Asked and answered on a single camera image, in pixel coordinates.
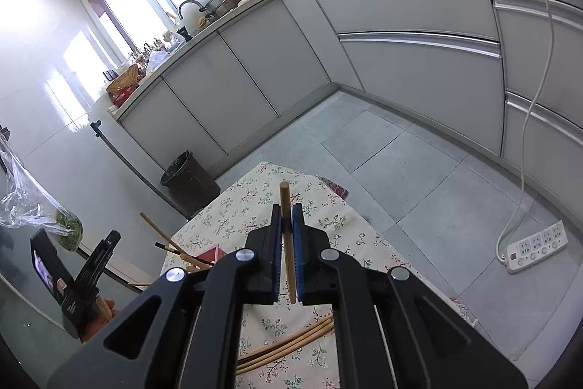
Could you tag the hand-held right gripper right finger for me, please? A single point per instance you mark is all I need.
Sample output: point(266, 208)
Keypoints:
point(298, 261)

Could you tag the single light wooden chopstick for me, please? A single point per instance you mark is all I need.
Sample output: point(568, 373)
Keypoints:
point(287, 211)

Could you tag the curved sink faucet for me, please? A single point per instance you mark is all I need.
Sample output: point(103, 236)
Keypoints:
point(189, 1)

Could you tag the bunch of wooden chopsticks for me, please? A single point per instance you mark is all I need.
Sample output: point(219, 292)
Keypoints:
point(296, 339)

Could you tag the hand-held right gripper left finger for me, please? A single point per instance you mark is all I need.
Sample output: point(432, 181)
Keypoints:
point(276, 261)

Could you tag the white power strip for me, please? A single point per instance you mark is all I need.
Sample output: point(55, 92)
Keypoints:
point(537, 247)

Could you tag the small potted plants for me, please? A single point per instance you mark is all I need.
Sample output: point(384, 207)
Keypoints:
point(152, 47)

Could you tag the black pepper mill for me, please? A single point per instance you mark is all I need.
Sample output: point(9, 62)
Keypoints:
point(184, 34)

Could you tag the black pole with clamp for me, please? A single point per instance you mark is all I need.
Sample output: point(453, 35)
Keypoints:
point(123, 161)

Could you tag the pink patterned cloth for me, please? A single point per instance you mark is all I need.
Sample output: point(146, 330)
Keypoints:
point(335, 187)

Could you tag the floral tablecloth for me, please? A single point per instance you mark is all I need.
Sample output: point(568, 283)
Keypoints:
point(328, 225)

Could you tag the plastic bag with greens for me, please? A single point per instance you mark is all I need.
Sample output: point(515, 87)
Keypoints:
point(68, 229)

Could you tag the person's left hand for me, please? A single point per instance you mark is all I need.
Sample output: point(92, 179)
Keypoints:
point(93, 327)

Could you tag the woven basket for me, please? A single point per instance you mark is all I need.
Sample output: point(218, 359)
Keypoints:
point(123, 81)

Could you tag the clear plastic bag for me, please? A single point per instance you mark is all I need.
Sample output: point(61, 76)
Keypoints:
point(159, 61)

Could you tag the red plastic basket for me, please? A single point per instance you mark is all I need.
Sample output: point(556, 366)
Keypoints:
point(123, 97)

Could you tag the black chopstick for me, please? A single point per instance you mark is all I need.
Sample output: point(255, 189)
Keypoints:
point(166, 247)

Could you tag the dark trash bin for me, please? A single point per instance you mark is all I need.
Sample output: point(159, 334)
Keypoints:
point(191, 184)

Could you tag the pink perforated utensil holder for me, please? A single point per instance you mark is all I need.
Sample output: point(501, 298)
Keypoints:
point(214, 256)

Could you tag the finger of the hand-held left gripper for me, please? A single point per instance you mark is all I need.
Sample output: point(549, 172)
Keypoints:
point(102, 252)

